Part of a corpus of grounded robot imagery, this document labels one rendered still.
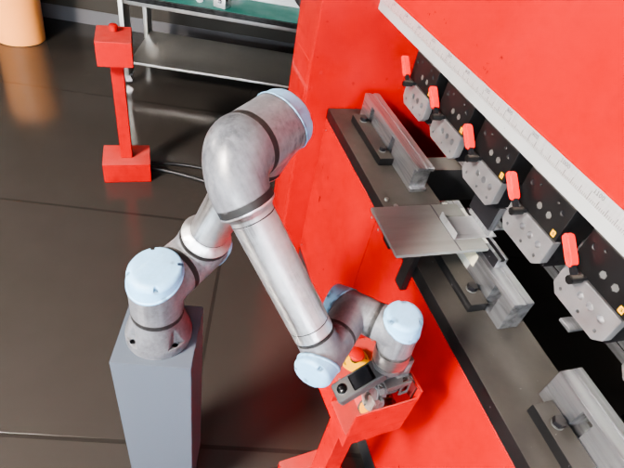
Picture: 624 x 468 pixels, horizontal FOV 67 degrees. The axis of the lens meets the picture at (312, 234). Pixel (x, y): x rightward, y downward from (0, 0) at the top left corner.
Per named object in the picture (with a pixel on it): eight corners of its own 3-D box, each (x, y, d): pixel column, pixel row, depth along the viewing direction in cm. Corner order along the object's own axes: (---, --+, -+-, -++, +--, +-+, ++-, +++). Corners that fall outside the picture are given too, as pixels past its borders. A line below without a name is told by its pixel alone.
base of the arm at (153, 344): (117, 357, 107) (111, 331, 100) (135, 305, 118) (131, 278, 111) (186, 362, 108) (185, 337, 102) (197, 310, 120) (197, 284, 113)
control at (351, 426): (312, 373, 125) (324, 332, 113) (366, 359, 131) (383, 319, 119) (342, 447, 112) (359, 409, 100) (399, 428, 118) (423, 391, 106)
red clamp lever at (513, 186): (508, 170, 103) (513, 214, 103) (523, 170, 105) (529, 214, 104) (502, 172, 105) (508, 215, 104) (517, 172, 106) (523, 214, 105)
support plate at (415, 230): (370, 210, 126) (370, 207, 126) (455, 206, 134) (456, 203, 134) (396, 258, 114) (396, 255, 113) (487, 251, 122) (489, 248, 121)
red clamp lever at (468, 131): (464, 122, 117) (469, 161, 116) (478, 123, 118) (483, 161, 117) (460, 124, 119) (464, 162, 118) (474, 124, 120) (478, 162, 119)
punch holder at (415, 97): (401, 100, 154) (417, 50, 144) (424, 100, 157) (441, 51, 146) (420, 124, 144) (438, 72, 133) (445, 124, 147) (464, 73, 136)
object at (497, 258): (456, 216, 134) (461, 208, 132) (465, 215, 135) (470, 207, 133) (493, 267, 121) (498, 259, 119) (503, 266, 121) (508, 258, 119)
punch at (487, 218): (465, 212, 131) (479, 184, 125) (472, 211, 132) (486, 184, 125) (484, 237, 124) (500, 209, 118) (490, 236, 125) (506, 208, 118)
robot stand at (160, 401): (136, 491, 157) (109, 362, 105) (149, 437, 170) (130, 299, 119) (191, 494, 159) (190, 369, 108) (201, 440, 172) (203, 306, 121)
